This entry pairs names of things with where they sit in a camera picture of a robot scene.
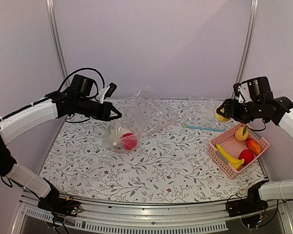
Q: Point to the white toy cauliflower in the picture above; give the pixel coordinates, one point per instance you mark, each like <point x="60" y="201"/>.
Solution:
<point x="115" y="136"/>

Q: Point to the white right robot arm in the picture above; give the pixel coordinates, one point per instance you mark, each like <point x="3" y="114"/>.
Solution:
<point x="276" y="190"/>

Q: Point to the red toy apple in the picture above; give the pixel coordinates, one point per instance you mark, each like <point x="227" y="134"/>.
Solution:
<point x="246" y="155"/>

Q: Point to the floral tablecloth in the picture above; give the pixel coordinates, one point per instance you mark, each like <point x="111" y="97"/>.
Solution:
<point x="170" y="166"/>

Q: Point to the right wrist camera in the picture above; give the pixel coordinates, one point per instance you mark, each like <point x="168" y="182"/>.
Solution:
<point x="241" y="92"/>

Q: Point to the aluminium front rail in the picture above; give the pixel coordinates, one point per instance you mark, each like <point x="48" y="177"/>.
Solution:
<point x="111" y="217"/>

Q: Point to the right aluminium post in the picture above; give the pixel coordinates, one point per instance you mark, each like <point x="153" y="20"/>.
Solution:
<point x="248" y="39"/>

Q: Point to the orange toy fruit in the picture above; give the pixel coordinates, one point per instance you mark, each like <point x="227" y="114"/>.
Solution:
<point x="253" y="146"/>

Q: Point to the yellow toy pear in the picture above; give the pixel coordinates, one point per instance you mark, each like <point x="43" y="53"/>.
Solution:
<point x="241" y="134"/>

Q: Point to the clear zip top bag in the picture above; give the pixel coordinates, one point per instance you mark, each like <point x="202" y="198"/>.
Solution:
<point x="132" y="119"/>

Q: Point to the aluminium post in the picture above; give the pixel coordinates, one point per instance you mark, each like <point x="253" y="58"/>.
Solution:
<point x="56" y="36"/>
<point x="248" y="39"/>

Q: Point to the crumpled clear bag right back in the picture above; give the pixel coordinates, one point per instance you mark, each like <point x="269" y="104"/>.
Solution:
<point x="200" y="113"/>

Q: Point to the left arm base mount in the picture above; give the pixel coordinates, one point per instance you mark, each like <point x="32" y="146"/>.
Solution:
<point x="63" y="206"/>

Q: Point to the yellow toy banana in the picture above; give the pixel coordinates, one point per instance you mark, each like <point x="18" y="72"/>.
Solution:
<point x="235" y="163"/>

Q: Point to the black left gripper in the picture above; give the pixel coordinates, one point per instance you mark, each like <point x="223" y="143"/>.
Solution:
<point x="105" y="113"/>

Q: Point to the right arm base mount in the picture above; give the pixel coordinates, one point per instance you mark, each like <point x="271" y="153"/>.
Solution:
<point x="237" y="206"/>

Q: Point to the pink plastic basket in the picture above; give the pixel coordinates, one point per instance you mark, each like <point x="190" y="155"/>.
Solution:
<point x="234" y="147"/>

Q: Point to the clear bag at back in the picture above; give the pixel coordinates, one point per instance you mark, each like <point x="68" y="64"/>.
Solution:
<point x="158" y="115"/>

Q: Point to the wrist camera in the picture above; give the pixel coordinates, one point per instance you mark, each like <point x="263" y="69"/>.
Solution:
<point x="106" y="92"/>
<point x="241" y="92"/>

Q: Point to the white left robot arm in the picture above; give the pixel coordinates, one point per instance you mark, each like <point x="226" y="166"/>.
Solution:
<point x="16" y="124"/>

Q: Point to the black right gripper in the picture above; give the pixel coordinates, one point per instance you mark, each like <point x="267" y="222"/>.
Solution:
<point x="234" y="112"/>

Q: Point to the left aluminium post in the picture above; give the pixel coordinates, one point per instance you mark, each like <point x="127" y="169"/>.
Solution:
<point x="56" y="36"/>

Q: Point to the yellow toy lemon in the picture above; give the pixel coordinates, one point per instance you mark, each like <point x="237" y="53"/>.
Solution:
<point x="219" y="117"/>

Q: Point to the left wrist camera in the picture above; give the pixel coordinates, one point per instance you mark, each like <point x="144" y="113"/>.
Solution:
<point x="106" y="92"/>

